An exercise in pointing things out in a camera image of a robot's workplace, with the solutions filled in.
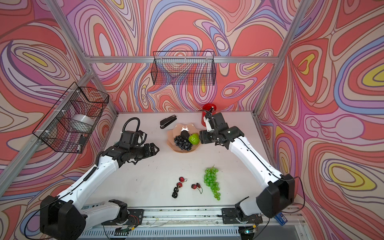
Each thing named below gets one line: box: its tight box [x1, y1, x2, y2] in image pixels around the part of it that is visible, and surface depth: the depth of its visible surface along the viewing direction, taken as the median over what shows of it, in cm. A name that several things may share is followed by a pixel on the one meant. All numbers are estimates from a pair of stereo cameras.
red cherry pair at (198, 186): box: [191, 182, 203, 194], surface depth 84 cm
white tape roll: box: [71, 114, 96, 133], surface depth 74 cm
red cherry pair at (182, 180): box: [176, 176, 188, 188], surface depth 86 cm
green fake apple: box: [188, 133, 200, 145], surface depth 97 cm
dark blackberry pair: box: [171, 186, 179, 199], surface depth 82 cm
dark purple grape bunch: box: [174, 135, 193, 151], surface depth 97 cm
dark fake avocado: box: [180, 130, 190, 140], surface depth 103 cm
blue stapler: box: [275, 212, 288, 226], surface depth 73 cm
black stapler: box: [159, 114, 178, 129], surface depth 114 cm
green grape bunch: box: [203, 164, 221, 201], surface depth 84 cm
